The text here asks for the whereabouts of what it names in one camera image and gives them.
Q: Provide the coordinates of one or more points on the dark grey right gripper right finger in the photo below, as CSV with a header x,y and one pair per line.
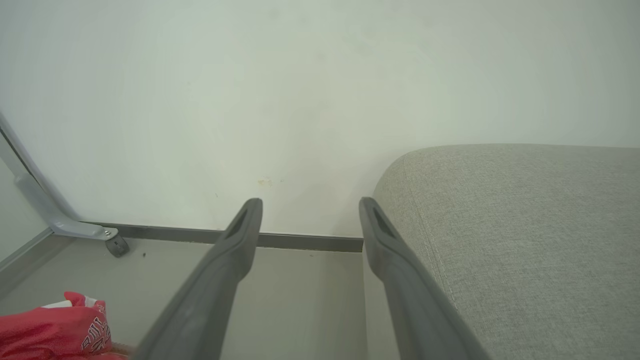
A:
x,y
405,290

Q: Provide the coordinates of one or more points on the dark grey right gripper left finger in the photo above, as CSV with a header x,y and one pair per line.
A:
x,y
215,280

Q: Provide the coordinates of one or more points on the red white sports jersey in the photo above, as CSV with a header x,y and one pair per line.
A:
x,y
45,330

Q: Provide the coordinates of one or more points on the black caster wheel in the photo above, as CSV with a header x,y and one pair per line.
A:
x,y
118,246

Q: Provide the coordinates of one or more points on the grey fabric sofa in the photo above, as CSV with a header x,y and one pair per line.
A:
x,y
525,240

